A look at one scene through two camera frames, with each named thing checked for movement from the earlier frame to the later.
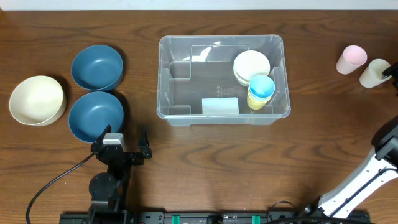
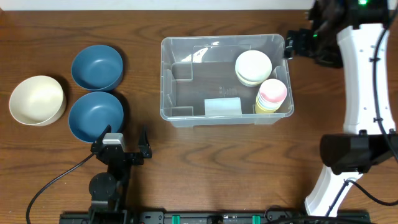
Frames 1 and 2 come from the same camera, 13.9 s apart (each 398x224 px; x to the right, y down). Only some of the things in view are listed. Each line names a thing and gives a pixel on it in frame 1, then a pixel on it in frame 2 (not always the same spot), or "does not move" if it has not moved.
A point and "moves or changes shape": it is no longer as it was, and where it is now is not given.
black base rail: x=180 y=216 does not move
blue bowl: x=91 y=112 does not move
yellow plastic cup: x=255 y=104 → x=263 y=106
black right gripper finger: x=392 y=70 → x=288 y=48
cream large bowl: x=37 y=100 does not move
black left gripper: x=130 y=157 does not move
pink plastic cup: x=352 y=57 moves or changes shape
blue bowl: x=97 y=67 does not move
